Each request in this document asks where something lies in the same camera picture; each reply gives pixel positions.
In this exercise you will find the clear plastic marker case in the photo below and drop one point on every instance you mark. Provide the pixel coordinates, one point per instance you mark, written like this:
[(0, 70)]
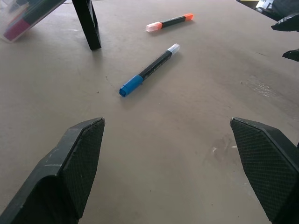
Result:
[(21, 18)]

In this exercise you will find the black stand leg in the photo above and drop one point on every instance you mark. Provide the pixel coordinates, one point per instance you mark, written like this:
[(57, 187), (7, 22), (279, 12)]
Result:
[(88, 23)]

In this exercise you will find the orange capped black marker pen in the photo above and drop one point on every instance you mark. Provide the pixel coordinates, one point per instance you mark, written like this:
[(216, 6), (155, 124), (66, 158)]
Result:
[(170, 22)]

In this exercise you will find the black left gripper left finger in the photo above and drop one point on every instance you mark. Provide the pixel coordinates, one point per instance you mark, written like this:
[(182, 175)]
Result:
[(70, 172)]

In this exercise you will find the blue capped black marker pen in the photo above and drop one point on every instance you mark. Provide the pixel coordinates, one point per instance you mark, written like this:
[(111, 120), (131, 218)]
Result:
[(149, 70)]

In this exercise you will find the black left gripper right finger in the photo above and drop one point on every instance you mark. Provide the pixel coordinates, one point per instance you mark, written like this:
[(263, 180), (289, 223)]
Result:
[(266, 168)]

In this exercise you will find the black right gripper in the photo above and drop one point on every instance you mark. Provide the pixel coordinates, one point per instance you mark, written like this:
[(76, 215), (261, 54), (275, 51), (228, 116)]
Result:
[(286, 5)]

